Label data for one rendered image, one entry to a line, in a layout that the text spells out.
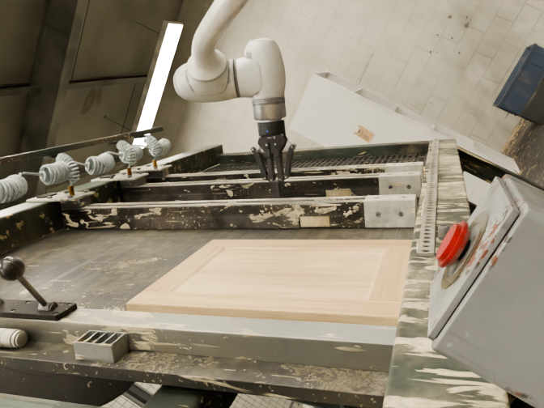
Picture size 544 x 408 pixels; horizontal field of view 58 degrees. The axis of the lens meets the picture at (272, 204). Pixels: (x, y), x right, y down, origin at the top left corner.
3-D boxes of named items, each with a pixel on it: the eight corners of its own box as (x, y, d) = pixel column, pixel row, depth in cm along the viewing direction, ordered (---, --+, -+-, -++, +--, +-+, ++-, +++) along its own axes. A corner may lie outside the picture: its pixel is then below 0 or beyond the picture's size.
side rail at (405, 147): (430, 165, 236) (429, 142, 234) (220, 175, 272) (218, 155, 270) (430, 162, 243) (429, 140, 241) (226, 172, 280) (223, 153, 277)
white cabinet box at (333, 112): (521, 173, 427) (312, 73, 462) (485, 228, 450) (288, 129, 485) (514, 159, 482) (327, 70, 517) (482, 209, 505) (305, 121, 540)
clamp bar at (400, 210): (415, 230, 120) (412, 130, 115) (32, 231, 159) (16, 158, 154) (418, 218, 129) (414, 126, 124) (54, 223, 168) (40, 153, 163)
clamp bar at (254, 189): (421, 199, 149) (418, 118, 143) (95, 207, 188) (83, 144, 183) (422, 191, 158) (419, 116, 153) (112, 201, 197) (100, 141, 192)
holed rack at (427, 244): (435, 256, 88) (434, 252, 88) (417, 256, 89) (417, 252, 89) (439, 139, 239) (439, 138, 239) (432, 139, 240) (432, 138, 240)
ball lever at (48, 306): (54, 321, 82) (6, 270, 73) (36, 320, 83) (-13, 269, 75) (65, 303, 85) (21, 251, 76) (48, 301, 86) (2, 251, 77)
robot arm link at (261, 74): (287, 95, 138) (240, 100, 139) (282, 37, 135) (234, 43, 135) (287, 96, 128) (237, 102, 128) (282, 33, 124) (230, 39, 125)
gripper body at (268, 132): (289, 117, 137) (292, 150, 139) (260, 120, 139) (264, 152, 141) (281, 120, 130) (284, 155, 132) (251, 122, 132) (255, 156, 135)
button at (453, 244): (487, 240, 35) (461, 227, 36) (458, 285, 37) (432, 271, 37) (483, 225, 39) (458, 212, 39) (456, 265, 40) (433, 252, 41)
